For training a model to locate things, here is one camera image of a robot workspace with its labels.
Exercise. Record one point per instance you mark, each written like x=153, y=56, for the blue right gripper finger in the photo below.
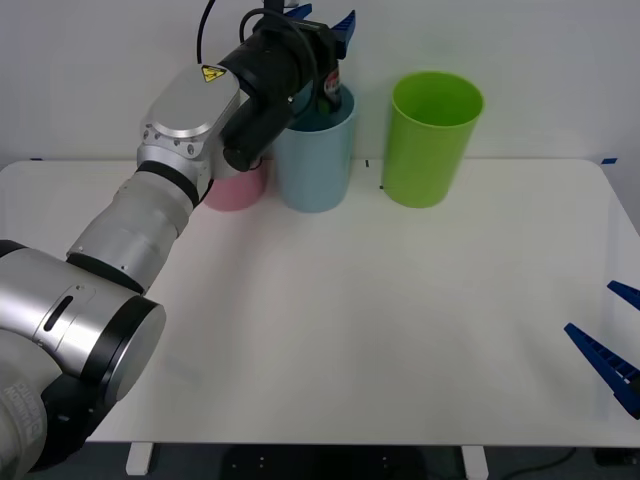
x=627, y=294
x=607, y=362

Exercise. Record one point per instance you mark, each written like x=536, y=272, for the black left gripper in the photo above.
x=316, y=50

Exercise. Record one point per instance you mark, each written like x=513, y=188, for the black drink can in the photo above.
x=333, y=85

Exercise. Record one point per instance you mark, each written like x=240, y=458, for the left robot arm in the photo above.
x=125, y=235

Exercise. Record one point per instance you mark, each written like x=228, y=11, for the pale blue plastic bin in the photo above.
x=315, y=165

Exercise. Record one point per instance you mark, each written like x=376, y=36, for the green plastic bin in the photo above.
x=425, y=150

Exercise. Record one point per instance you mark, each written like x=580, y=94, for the white table leg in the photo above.
x=474, y=462
x=138, y=460

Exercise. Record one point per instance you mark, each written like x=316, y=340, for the pink plastic bin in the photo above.
x=235, y=192

